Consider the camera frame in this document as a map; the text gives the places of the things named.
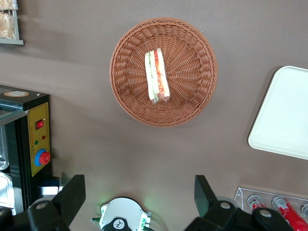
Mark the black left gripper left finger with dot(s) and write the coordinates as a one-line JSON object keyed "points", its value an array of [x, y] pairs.
{"points": [[60, 207]]}

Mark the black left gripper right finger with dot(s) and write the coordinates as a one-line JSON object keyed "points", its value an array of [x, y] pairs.
{"points": [[211, 211]]}

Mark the triangle sandwich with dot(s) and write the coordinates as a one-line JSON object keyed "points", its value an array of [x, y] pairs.
{"points": [[156, 74]]}

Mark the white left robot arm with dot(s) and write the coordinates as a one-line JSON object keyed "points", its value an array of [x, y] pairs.
{"points": [[120, 209]]}

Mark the cream plastic tray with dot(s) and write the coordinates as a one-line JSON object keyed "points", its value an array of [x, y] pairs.
{"points": [[284, 115]]}

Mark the brown round wicker basket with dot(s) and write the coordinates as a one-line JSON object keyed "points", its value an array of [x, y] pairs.
{"points": [[192, 72]]}

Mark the tray of packed bread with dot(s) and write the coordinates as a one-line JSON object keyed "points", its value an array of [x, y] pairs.
{"points": [[12, 42]]}

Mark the clear acrylic bottle rack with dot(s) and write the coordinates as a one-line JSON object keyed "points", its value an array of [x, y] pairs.
{"points": [[243, 195]]}

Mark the red cola bottle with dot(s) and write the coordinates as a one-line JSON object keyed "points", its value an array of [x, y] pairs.
{"points": [[291, 216], [257, 204]]}

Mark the black machine yellow control panel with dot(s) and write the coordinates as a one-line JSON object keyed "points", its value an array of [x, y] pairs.
{"points": [[38, 144]]}

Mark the wrapped bread package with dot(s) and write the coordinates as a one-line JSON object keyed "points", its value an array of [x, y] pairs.
{"points": [[6, 25], [8, 3]]}

